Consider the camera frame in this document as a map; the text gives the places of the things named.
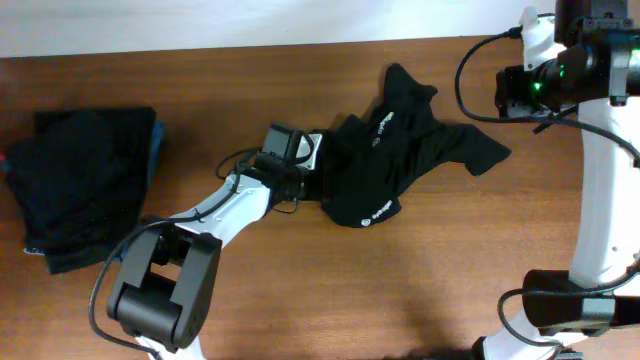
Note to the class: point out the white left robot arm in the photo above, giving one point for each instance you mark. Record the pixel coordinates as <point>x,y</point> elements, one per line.
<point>163,290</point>

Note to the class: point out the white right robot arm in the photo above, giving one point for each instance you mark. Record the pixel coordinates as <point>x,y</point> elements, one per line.
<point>580,69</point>

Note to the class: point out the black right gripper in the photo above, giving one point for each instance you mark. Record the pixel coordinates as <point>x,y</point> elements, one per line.
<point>503,93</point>

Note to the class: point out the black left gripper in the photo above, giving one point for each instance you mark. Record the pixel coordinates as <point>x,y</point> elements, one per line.
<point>324,165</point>

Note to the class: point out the stack of folded dark clothes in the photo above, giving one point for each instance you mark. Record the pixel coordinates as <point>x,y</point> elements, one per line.
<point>81,179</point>

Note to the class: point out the black t-shirt with logo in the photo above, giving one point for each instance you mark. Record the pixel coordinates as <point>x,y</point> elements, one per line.
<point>369,164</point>

